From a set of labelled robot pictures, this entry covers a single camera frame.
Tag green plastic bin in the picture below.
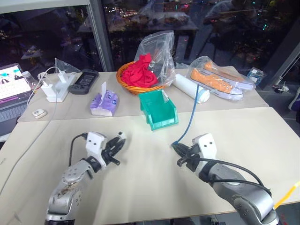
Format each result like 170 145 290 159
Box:
137 90 180 132

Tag black handheld device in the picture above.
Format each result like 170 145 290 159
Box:
68 68 99 95

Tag red cloth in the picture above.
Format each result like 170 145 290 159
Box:
121 53 159 89

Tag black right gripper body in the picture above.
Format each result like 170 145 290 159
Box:
177 144 200 171

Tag purple shoe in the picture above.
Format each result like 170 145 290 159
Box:
288 86 300 111

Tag purple tissue pack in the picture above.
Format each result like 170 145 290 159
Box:
90 82 119 117

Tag white power strip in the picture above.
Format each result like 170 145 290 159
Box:
41 72 78 103

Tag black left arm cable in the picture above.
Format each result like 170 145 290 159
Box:
69 133 89 167

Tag white ledge board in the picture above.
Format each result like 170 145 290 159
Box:
0 0 91 14

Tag grey laptop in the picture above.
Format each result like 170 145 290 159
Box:
0 62 36 142

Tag clear plastic bag with items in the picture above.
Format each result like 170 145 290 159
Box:
134 30 177 89

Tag blue packet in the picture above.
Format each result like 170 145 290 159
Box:
247 67 266 85

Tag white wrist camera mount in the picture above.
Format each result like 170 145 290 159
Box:
192 133 218 165
85 132 107 168

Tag yellow strip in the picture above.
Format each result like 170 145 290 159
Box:
272 180 300 210

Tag small white square gadget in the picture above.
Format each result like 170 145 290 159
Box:
31 108 48 120

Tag white roll with blue cap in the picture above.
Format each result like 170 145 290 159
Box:
172 73 211 105

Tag slanted grey window post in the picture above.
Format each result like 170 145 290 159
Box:
256 30 300 90

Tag orange woven basket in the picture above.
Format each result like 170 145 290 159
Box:
116 61 170 95

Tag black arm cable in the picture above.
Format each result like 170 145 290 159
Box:
186 158 273 197
69 133 89 167

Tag white charging cable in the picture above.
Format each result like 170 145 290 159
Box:
0 67 68 194

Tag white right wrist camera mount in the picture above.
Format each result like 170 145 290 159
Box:
192 133 218 165

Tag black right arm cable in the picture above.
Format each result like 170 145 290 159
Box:
186 158 273 197

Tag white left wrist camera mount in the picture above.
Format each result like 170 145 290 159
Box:
85 132 107 168

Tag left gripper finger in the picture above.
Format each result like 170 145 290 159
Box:
106 137 123 149
108 139 127 155

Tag orange canvas sneaker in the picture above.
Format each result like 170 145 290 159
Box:
189 67 245 101
202 61 256 90

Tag clear water bottle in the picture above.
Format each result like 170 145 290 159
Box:
22 71 40 91

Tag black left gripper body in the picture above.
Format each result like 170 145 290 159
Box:
100 140 121 166

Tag orange white sneakers in bag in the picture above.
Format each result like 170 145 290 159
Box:
188 56 257 101

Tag blue cable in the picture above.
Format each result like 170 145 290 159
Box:
170 83 200 147

